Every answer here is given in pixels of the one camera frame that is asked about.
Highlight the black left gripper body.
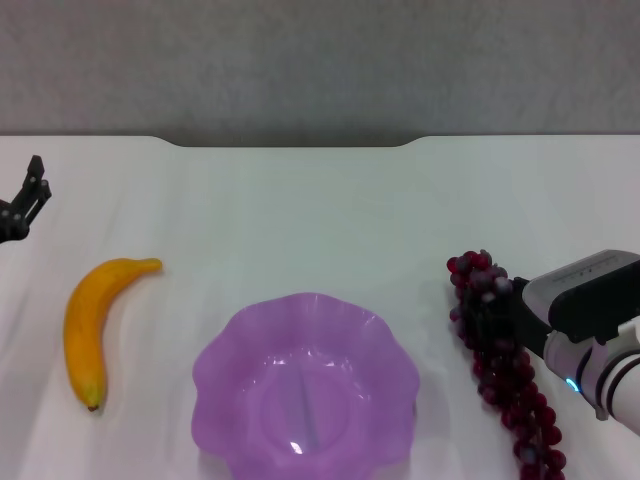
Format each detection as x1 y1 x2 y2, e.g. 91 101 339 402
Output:
0 198 30 245

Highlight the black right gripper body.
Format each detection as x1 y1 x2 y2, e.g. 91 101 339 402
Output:
502 275 554 360

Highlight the grey black wrist camera box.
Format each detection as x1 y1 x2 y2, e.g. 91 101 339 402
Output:
522 249 640 344

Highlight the dark red grape bunch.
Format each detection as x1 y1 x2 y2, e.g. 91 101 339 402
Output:
446 249 569 480

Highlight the purple wavy plastic plate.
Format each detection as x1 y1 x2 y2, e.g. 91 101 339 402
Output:
190 292 421 480

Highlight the yellow banana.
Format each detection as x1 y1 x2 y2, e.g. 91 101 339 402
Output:
63 257 164 413

